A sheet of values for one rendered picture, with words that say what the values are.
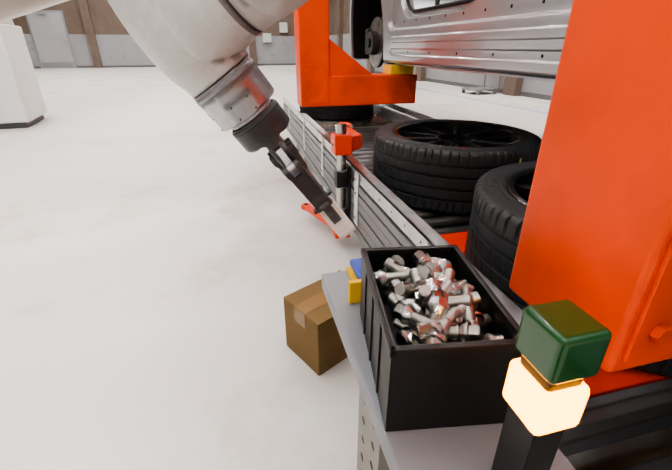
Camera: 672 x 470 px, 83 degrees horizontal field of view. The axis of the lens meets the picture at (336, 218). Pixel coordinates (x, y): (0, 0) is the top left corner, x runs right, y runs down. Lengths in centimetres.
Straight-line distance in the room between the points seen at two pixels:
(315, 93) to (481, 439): 193
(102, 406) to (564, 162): 113
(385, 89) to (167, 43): 190
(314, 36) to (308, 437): 181
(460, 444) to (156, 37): 54
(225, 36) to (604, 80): 38
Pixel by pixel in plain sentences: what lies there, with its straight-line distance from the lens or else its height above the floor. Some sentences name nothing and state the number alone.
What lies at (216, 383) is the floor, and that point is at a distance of 116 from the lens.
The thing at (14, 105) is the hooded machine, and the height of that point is 25.
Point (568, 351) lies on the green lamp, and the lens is 29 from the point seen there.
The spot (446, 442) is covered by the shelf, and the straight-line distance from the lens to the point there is 47.
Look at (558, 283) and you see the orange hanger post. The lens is 51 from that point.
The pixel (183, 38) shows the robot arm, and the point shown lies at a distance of 47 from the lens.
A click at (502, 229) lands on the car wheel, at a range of 89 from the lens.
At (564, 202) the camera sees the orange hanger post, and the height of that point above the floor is 67.
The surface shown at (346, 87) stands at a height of 62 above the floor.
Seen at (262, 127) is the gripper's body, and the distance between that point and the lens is 50.
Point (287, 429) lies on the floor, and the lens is 103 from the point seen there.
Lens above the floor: 83
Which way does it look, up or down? 24 degrees down
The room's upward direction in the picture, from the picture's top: straight up
